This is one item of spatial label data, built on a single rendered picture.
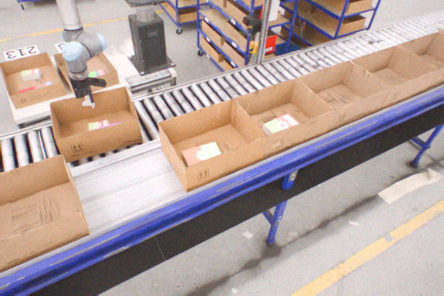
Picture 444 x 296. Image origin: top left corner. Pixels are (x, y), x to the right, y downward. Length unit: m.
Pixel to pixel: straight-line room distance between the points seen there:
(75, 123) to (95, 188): 0.60
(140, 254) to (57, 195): 0.43
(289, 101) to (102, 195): 1.09
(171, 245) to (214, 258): 0.69
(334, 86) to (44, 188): 1.61
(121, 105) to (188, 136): 0.54
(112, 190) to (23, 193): 0.34
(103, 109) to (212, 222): 0.89
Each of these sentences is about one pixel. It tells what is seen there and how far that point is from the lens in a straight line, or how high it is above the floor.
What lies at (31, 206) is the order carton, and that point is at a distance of 1.54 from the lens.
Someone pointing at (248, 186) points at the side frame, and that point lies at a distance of 1.56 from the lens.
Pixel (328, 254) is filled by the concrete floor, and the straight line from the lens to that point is 2.39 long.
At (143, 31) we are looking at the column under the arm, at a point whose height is 1.04.
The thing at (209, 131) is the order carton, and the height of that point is 0.89.
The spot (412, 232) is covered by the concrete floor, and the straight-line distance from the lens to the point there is 2.73.
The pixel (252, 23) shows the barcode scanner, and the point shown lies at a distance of 2.25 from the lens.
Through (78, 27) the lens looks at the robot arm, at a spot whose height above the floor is 1.25.
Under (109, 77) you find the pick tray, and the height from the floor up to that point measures 0.82.
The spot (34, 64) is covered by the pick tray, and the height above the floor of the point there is 0.79.
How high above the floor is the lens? 2.04
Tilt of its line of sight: 44 degrees down
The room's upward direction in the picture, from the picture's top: 3 degrees clockwise
